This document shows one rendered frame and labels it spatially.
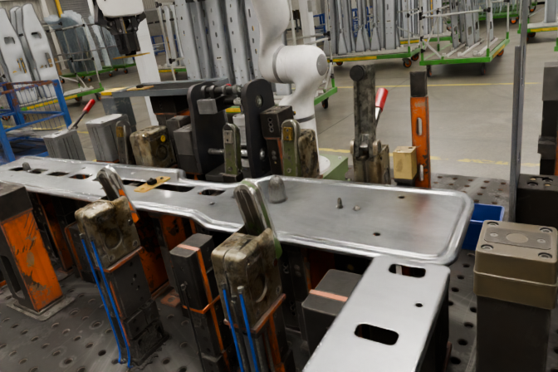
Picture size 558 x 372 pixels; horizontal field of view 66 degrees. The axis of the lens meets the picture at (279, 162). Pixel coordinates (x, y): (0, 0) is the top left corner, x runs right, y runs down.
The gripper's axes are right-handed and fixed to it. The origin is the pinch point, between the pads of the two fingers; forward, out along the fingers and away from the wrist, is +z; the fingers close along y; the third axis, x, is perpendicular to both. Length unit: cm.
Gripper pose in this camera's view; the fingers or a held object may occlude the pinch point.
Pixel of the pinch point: (127, 42)
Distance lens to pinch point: 98.2
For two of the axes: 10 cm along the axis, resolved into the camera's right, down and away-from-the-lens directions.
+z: 1.6, 9.3, 3.2
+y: -5.5, 3.5, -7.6
